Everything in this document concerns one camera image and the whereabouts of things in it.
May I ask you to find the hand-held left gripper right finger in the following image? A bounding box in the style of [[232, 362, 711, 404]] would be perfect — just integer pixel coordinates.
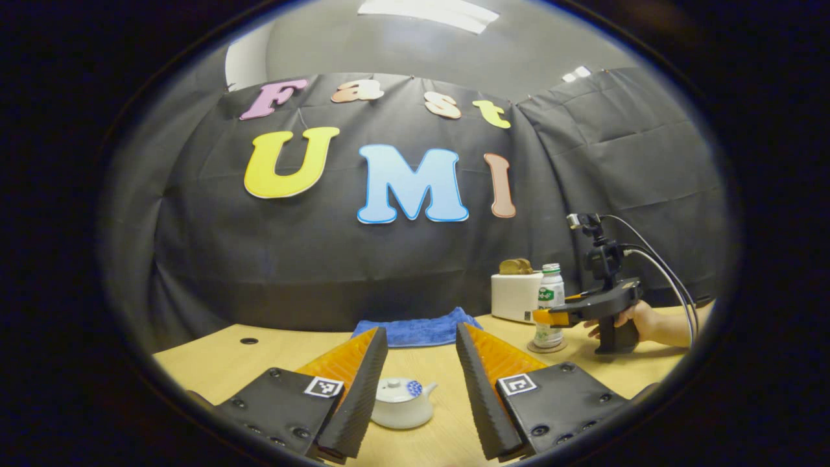
[[456, 322, 630, 462]]

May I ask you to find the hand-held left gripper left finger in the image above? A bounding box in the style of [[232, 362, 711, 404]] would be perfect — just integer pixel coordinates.
[[214, 326, 388, 462]]

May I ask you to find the white plastic water bottle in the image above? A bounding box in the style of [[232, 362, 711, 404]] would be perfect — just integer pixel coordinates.
[[534, 263, 565, 349]]

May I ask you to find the white teacup lid blue print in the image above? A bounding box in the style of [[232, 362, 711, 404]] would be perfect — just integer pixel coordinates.
[[378, 378, 423, 403]]

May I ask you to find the white ceramic teacup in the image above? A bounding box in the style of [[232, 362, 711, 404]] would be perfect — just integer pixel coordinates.
[[371, 383, 438, 430]]

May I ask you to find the cream white toaster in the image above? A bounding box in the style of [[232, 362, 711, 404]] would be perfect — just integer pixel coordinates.
[[490, 272, 544, 324]]

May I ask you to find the blue towel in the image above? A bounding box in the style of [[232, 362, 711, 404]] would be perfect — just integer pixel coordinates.
[[351, 307, 484, 348]]

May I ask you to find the black backdrop cloth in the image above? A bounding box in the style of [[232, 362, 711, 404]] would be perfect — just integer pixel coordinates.
[[97, 65, 730, 354]]

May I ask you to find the ceiling light panel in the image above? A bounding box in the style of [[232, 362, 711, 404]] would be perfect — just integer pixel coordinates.
[[358, 0, 500, 34]]

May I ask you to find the grey cable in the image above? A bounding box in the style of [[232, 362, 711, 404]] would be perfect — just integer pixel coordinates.
[[621, 245, 696, 346]]

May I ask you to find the black cable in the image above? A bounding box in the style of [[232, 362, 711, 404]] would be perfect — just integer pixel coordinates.
[[600, 214, 701, 338]]

